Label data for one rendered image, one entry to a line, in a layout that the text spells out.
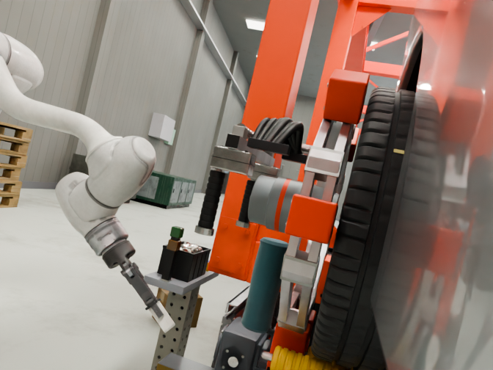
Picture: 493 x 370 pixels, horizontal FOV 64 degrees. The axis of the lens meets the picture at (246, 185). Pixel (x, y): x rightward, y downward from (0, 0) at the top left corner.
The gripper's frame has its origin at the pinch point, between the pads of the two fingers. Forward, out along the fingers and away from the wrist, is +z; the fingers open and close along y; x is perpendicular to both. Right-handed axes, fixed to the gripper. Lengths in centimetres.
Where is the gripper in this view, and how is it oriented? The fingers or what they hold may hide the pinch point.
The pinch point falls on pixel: (161, 316)
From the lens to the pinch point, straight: 101.0
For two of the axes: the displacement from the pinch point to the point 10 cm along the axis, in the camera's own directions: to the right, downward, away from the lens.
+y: 1.5, -2.7, -9.5
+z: 6.0, 7.9, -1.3
